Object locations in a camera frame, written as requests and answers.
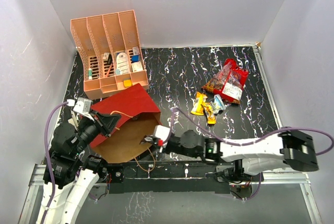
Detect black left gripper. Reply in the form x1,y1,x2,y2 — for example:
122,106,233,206
71,107,122,155

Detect red brown paper bag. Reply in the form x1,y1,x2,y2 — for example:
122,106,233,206
90,84,161,164

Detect yellow M&M's packet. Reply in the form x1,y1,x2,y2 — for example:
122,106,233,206
190,92,207,116
202,102,217,125

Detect silver Himalaya snack packet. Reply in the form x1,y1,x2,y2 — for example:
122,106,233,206
211,95,226,114

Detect large red candy bag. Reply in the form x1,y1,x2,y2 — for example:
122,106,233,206
201,58,248,104

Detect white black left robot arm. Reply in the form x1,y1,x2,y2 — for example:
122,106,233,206
37,111,123,223

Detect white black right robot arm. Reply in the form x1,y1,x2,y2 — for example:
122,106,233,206
141,125,319,182

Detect yellow cube in organizer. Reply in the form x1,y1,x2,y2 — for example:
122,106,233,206
123,79,133,88

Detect green white tube in organizer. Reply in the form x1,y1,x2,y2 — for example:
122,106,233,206
88,68,92,80

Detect orange pen in organizer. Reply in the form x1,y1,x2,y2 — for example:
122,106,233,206
105,64,113,77

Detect white rounded card pack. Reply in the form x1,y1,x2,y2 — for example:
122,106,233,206
116,52,130,75

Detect blue small box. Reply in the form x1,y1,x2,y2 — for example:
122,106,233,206
131,55,140,63

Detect peach plastic desk organizer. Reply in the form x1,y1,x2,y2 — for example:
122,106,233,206
70,10,149,100

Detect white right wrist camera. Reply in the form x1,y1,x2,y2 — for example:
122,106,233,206
153,125,171,139

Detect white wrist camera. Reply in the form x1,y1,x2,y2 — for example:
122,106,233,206
66,98,94,121
153,125,171,139

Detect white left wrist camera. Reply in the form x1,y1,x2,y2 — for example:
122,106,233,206
66,98,94,121

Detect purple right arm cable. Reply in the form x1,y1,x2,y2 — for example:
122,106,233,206
172,108,334,201

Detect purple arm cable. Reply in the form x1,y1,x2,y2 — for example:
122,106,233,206
41,100,76,224
172,108,334,201

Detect black aluminium front rail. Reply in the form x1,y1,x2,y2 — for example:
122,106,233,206
28,160,311,195

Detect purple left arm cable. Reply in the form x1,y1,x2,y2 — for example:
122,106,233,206
41,100,76,224

